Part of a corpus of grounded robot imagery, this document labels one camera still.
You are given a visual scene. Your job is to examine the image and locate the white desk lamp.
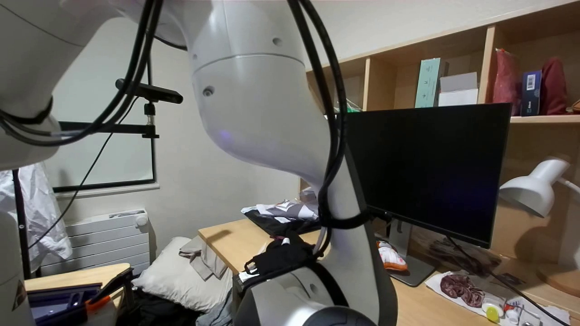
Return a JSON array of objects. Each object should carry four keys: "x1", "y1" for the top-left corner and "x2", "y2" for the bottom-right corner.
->
[{"x1": 496, "y1": 158, "x2": 580, "y2": 219}]

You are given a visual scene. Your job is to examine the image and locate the black printed shirt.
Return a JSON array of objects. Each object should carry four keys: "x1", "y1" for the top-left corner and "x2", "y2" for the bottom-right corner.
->
[{"x1": 240, "y1": 201, "x2": 322, "y2": 239}]

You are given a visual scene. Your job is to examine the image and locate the grey cloth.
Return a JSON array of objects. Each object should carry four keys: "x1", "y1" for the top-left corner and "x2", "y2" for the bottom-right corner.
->
[{"x1": 177, "y1": 234, "x2": 229, "y2": 281}]

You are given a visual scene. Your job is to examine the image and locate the wooden bookshelf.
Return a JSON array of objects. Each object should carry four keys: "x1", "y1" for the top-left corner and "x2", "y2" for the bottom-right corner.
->
[{"x1": 296, "y1": 0, "x2": 580, "y2": 292}]

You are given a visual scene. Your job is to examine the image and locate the black computer monitor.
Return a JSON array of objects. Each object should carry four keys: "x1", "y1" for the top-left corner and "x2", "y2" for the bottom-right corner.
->
[{"x1": 342, "y1": 103, "x2": 512, "y2": 250}]

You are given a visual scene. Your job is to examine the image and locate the orange snack packet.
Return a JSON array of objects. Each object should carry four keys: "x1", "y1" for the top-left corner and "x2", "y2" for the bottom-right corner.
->
[{"x1": 376, "y1": 239, "x2": 409, "y2": 275}]

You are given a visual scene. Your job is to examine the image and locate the teal book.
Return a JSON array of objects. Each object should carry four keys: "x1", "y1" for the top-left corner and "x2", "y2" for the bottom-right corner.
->
[{"x1": 412, "y1": 56, "x2": 441, "y2": 109}]

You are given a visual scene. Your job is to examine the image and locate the white pillow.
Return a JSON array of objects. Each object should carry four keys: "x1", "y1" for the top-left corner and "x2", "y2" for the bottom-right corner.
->
[{"x1": 131, "y1": 235, "x2": 233, "y2": 313}]

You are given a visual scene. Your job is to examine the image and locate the grey monitor stand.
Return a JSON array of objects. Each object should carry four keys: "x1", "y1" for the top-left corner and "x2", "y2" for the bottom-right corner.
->
[{"x1": 385, "y1": 217, "x2": 436, "y2": 288}]

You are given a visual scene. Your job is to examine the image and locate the black framed window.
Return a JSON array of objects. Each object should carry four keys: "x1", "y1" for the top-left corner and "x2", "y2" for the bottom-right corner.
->
[{"x1": 41, "y1": 129, "x2": 159, "y2": 196}]

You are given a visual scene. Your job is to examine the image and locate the white box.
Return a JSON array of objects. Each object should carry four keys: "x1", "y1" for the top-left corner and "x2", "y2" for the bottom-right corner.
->
[{"x1": 436, "y1": 71, "x2": 479, "y2": 109}]

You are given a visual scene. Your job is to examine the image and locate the white radiator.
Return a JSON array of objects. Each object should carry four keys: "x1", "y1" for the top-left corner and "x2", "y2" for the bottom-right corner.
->
[{"x1": 63, "y1": 207, "x2": 151, "y2": 277}]

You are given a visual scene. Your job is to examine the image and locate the black bag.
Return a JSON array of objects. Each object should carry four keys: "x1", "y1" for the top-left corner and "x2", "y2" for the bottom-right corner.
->
[{"x1": 115, "y1": 288, "x2": 204, "y2": 326}]

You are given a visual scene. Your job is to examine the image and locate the plastic bag with dark food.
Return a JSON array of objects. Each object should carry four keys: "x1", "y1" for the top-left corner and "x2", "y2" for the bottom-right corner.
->
[{"x1": 423, "y1": 270, "x2": 572, "y2": 326}]

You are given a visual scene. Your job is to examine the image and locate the small light wooden table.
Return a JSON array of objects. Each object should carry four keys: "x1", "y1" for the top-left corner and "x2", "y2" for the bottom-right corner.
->
[{"x1": 23, "y1": 261, "x2": 133, "y2": 326}]

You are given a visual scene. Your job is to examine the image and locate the blue box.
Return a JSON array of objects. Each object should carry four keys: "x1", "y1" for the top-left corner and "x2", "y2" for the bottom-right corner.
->
[{"x1": 519, "y1": 69, "x2": 543, "y2": 116}]

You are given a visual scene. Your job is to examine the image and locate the white coat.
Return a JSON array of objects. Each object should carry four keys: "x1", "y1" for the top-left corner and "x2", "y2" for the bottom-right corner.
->
[{"x1": 0, "y1": 161, "x2": 73, "y2": 274}]

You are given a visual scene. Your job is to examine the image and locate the purple toolbox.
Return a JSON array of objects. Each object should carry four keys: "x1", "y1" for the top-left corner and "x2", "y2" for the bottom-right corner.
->
[{"x1": 24, "y1": 284, "x2": 104, "y2": 326}]

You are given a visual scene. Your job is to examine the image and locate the dark red bag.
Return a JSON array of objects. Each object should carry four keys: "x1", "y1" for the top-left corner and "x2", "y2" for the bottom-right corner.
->
[{"x1": 539, "y1": 56, "x2": 570, "y2": 116}]

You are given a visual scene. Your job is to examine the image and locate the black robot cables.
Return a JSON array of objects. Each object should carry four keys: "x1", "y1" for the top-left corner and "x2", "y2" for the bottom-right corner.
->
[{"x1": 0, "y1": 0, "x2": 387, "y2": 259}]

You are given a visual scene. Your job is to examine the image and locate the black stereo camera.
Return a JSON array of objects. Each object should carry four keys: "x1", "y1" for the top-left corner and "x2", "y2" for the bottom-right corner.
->
[{"x1": 113, "y1": 76, "x2": 184, "y2": 105}]

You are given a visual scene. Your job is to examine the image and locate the orange handled tool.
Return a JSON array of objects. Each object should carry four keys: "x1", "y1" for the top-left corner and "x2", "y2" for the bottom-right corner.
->
[{"x1": 82, "y1": 270, "x2": 131, "y2": 313}]

